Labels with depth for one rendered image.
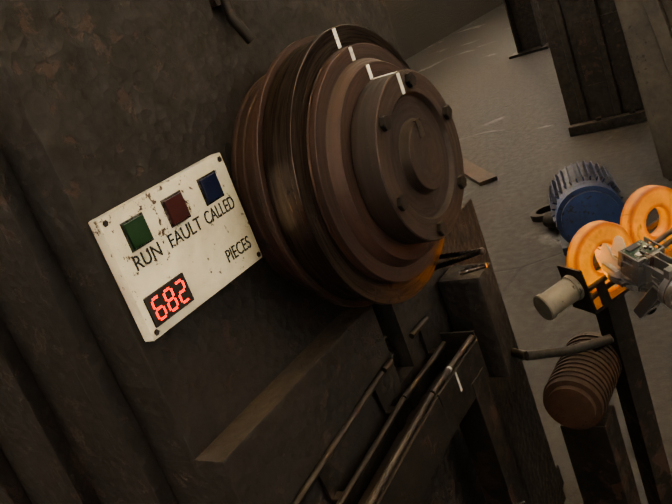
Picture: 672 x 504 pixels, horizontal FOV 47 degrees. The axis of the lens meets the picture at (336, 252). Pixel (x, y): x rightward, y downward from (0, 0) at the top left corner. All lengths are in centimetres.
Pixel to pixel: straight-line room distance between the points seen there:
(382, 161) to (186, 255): 32
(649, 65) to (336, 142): 297
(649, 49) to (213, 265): 310
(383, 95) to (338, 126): 9
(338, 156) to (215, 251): 23
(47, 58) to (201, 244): 33
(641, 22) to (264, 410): 312
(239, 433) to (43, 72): 56
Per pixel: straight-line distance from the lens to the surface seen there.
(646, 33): 397
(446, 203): 132
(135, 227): 106
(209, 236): 116
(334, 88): 121
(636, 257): 161
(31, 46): 106
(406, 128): 123
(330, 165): 115
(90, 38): 112
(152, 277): 108
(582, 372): 169
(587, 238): 169
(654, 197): 180
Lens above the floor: 139
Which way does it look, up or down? 17 degrees down
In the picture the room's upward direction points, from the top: 21 degrees counter-clockwise
